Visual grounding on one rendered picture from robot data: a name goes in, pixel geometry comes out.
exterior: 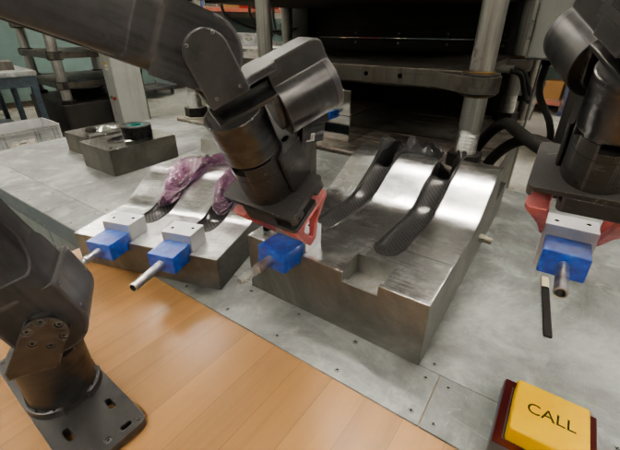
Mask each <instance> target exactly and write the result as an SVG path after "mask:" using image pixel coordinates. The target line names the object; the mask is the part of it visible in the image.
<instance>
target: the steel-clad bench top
mask: <svg viewBox="0 0 620 450"><path fill-rule="evenodd" d="M141 122H150V123H151V128H152V129H156V130H160V131H163V132H167V133H171V134H175V139H176V145H177V150H178V155H179V157H178V158H174V159H171V160H166V161H174V160H179V159H180V158H185V157H187V156H197V155H199V154H201V140H200V139H201V137H203V136H205V135H207V134H209V131H208V130H207V128H206V127H205V126H202V125H197V124H190V123H185V122H180V121H175V120H171V119H166V118H161V117H159V118H154V119H149V120H146V121H141ZM349 158H350V156H346V155H341V154H337V153H332V152H327V151H324V150H319V149H317V150H316V174H319V175H320V176H321V178H322V181H323V184H324V187H323V188H322V189H324V190H325V191H326V190H327V189H328V188H329V187H330V185H331V184H332V183H333V182H334V180H335V179H336V177H337V176H338V174H339V173H340V171H341V169H342V168H343V166H344V165H345V163H346V162H347V160H348V159H349ZM155 165H157V164H154V165H151V166H148V167H146V168H143V169H140V170H136V171H133V172H129V173H126V174H123V175H119V176H116V177H114V176H112V175H110V174H107V173H105V172H100V171H98V170H95V169H92V168H91V167H88V166H86V163H85V161H84V157H83V155H82V154H79V153H76V152H74V151H71V150H70V149H69V146H68V144H67V141H66V138H65V137H63V138H58V139H54V140H49V141H45V142H41V143H36V144H31V145H27V146H23V147H18V148H11V149H6V150H1V151H0V189H1V190H3V191H4V192H6V193H8V194H10V195H12V196H13V197H15V198H16V199H18V200H20V201H22V202H23V203H25V204H27V205H29V206H30V207H33V208H35V209H36V210H38V211H40V212H41V213H42V214H44V215H46V216H48V217H49V218H51V219H54V220H55V221H57V222H59V223H61V224H62V225H64V226H66V227H68V229H70V230H72V231H74V232H76V231H78V230H80V229H82V228H84V227H85V226H87V225H89V224H91V222H93V221H95V220H97V219H99V218H101V217H103V216H104V215H106V214H108V213H110V212H112V211H113V210H115V209H117V208H119V207H120V206H121V205H123V204H124V203H125V202H126V201H127V200H128V199H129V198H130V196H131V195H132V194H133V193H134V192H135V191H136V189H137V187H138V186H139V184H140V183H141V181H142V180H143V178H144V177H145V175H146V174H147V173H148V171H149V170H150V169H151V168H152V167H154V166H155ZM527 195H528V194H526V193H525V192H521V191H517V190H512V189H507V188H505V191H504V193H503V197H502V201H501V204H500V208H499V209H498V211H497V213H496V215H495V218H494V220H493V222H492V224H491V226H490V228H489V230H488V232H487V233H486V235H485V236H488V237H491V238H493V241H492V244H488V243H481V245H480V247H479V249H478V251H477V253H476V255H475V256H474V258H473V260H472V262H471V264H470V266H469V268H468V270H467V272H466V274H465V276H464V278H463V280H462V281H461V283H460V285H459V288H458V290H457V292H456V293H455V295H454V297H453V299H452V301H451V303H450V305H449V306H448V308H447V311H446V313H445V315H444V317H443V319H442V321H441V323H440V324H439V326H438V328H437V330H436V331H435V334H434V336H433V338H432V340H431V342H430V344H429V346H428V348H427V350H426V352H425V353H424V355H423V357H422V359H421V361H420V363H419V365H417V364H415V363H413V362H411V361H407V360H405V359H403V358H401V357H400V356H398V355H396V354H394V353H392V352H390V351H388V350H386V349H383V348H380V347H378V346H377V345H375V344H373V343H371V342H369V341H367V340H365V339H363V338H361V337H358V336H356V335H354V334H352V333H350V332H348V331H346V330H344V329H342V328H340V327H338V326H335V325H333V324H331V323H330V322H328V321H325V320H323V319H321V318H319V317H317V316H315V315H313V314H310V313H308V312H307V311H305V310H303V309H301V308H298V307H296V306H294V305H292V304H290V303H288V302H286V301H284V300H282V299H280V298H278V297H276V296H274V295H271V294H269V293H267V292H265V291H263V290H261V289H259V288H257V287H255V286H253V284H252V279H251V278H250V280H249V281H247V282H246V283H245V284H239V283H238V282H237V279H238V277H239V276H240V275H243V273H244V272H246V270H248V269H250V268H251V264H250V255H249V256H248V258H247V259H246V260H245V261H244V263H243V264H242V265H241V266H240V267H239V269H238V270H237V271H236V272H235V274H234V275H233V276H232V277H231V279H230V280H229V281H228V282H227V283H226V285H225V286H224V287H223V288H222V290H215V289H212V288H207V287H202V286H198V285H194V284H190V283H185V282H181V281H177V280H172V279H167V278H160V277H156V276H154V277H155V278H157V279H159V280H161V281H163V282H164V283H166V284H168V285H170V286H171V287H173V288H175V289H177V290H179V291H181V292H182V293H184V294H185V295H187V296H189V297H191V298H192V299H194V300H196V301H198V302H200V303H202V304H204V305H205V306H207V307H208V308H210V309H211V310H213V311H215V312H217V313H218V314H221V315H223V316H224V317H226V318H228V319H230V320H231V321H233V322H235V323H236V324H237V325H239V326H242V327H243V328H245V329H247V330H249V331H250V332H252V333H254V334H256V335H257V336H259V337H261V338H263V339H265V340H266V341H268V342H269V343H271V344H273V345H275V346H276V347H278V348H280V349H282V350H284V351H286V352H288V353H289V354H291V355H292V356H294V357H295V358H297V359H299V360H301V361H303V362H305V363H307V364H308V365H310V366H312V367H314V368H315V369H317V370H319V371H320V372H321V373H324V374H326V375H327V376H329V377H331V378H333V379H334V380H336V381H338V382H340V383H341V384H343V385H346V386H347V387H349V388H350V389H352V390H353V391H355V392H357V393H359V394H360V395H362V396H364V397H366V398H368V399H370V400H372V401H373V402H375V403H376V404H378V405H379V406H381V407H383V408H385V409H387V410H389V411H391V412H392V413H394V414H396V415H398V416H399V417H401V418H403V419H404V420H406V421H408V422H410V423H411V424H413V425H415V426H417V427H418V425H419V428H420V429H422V430H424V431H425V432H428V433H430V434H431V435H433V436H434V437H436V438H437V439H439V440H441V441H443V442H444V443H446V444H449V445H450V446H452V447H454V448H456V449H457V450H486V447H487V444H488V440H489V436H490V432H491V429H492V425H493V421H494V417H495V411H496V407H497V403H498V399H499V396H500V392H501V389H502V386H503V384H504V382H505V380H506V379H508V380H511V381H513V382H515V383H518V381H519V380H521V381H524V382H526V383H528V384H530V385H534V386H536V387H538V388H541V389H542V390H544V391H547V392H549V393H551V394H553V395H556V396H558V397H561V398H563V399H565V400H567V401H570V402H572V403H574V404H576V405H579V406H581V407H583V408H585V409H588V410H589V411H590V415H591V416H592V417H593V418H596V419H597V450H620V239H616V240H612V241H610V242H608V243H605V244H602V245H600V246H596V248H595V250H594V253H593V255H592V264H591V266H590V270H589V273H588V275H587V277H586V279H585V281H584V282H583V283H579V282H576V281H573V280H569V288H568V296H567V297H566V298H564V299H559V298H556V297H555V296H554V295H553V286H554V275H551V274H547V273H544V272H541V271H538V270H537V269H536V266H537V265H536V264H533V263H532V262H533V258H534V255H535V251H536V248H537V245H538V242H539V239H540V236H541V232H539V230H538V226H537V223H536V221H535V220H534V219H533V217H532V216H531V215H530V213H529V212H528V211H527V209H526V208H525V201H526V198H527ZM541 276H544V277H548V278H549V290H550V304H551V318H552V333H553V337H552V338H548V337H544V336H543V303H542V278H541ZM439 376H440V378H439ZM438 378H439V380H438ZM437 381H438V382H437ZM436 383H437V385H436ZM435 385H436V386H435ZM434 390H435V391H434ZM433 391H434V393H433ZM432 393H433V394H432ZM430 398H431V399H430ZM429 399H430V401H429ZM428 402H429V403H428ZM427 404H428V406H427ZM426 406H427V408H426ZM425 408H426V409H425ZM423 413H424V414H423ZM422 416H423V417H422ZM421 419H422V420H421ZM420 420H421V422H420ZM419 422H420V424H419Z"/></svg>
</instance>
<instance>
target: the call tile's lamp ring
mask: <svg viewBox="0 0 620 450"><path fill-rule="evenodd" d="M516 385H517V383H515V382H513V381H511V380H508V379H506V383H505V387H504V391H503V395H502V399H501V403H500V407H499V410H498V414H497V418H496V422H495V428H494V432H493V436H492V441H493V442H495V443H497V444H500V445H502V446H504V447H505V448H506V449H508V450H524V449H522V448H520V447H518V446H516V445H514V444H512V443H511V442H509V441H507V440H505V439H503V438H501V436H502V432H503V428H504V424H505V419H506V415H507V408H508V403H509V399H510V395H511V391H512V387H515V388H516ZM590 450H597V419H596V418H593V417H592V416H590Z"/></svg>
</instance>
